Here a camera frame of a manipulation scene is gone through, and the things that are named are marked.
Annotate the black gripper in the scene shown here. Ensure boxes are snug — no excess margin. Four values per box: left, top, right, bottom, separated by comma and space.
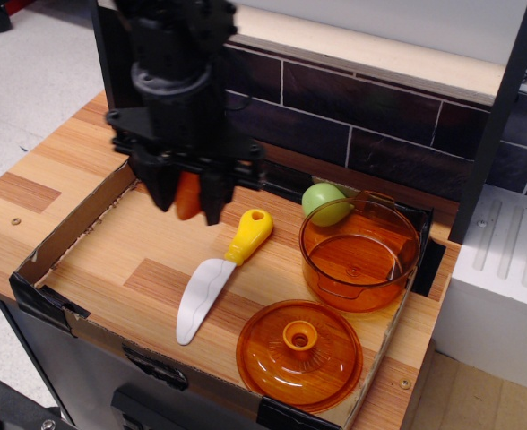
106, 80, 264, 226

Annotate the orange toy carrot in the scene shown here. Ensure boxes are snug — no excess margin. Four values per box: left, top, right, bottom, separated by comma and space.
174, 172, 202, 220

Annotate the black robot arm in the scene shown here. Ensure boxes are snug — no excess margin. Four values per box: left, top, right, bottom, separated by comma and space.
106, 1, 265, 225

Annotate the orange transparent pot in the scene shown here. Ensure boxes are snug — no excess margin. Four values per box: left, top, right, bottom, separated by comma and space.
298, 192, 420, 313

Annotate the orange transparent pot lid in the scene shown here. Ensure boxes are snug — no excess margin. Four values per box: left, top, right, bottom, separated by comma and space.
236, 300, 363, 412

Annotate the green toy fruit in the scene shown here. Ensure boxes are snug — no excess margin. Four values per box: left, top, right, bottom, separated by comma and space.
301, 183, 352, 227

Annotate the dark tiled backsplash shelf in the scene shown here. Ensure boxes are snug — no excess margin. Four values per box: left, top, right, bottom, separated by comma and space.
87, 0, 527, 245

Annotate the white toy sink unit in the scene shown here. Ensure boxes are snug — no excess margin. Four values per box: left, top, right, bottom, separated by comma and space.
433, 185, 527, 387

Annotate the yellow handled toy knife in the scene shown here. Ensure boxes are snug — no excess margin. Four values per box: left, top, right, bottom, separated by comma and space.
176, 209, 273, 346

